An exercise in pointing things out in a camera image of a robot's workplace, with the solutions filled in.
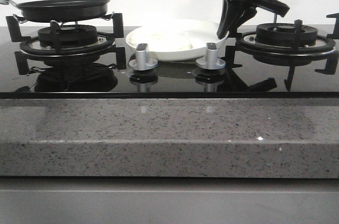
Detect white round plate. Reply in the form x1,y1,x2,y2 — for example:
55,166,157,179
126,19,227,61

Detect fried egg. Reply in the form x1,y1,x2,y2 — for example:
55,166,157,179
129,33,193,52

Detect black frying pan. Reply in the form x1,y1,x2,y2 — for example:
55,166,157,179
1,0,110,23

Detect right black gas burner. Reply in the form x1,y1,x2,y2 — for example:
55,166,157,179
255,23,318,47

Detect black gas burner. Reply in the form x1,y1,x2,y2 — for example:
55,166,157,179
255,23,318,47
38,24,97,48

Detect right silver stove knob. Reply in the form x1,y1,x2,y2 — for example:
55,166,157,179
195,42,226,70

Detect silver stove knob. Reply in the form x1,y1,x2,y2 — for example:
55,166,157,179
195,42,226,70
128,43,158,71

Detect black glass cooktop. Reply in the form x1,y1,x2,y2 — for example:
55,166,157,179
1,27,338,99

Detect left silver stove knob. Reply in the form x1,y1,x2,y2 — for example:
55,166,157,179
128,43,158,71

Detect left black pan support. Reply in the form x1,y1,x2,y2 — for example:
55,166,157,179
6,13,127,75

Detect left black gas burner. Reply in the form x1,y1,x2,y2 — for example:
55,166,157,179
38,24,97,48

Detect wire pan trivet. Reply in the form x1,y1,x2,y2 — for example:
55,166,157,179
12,12,114,24

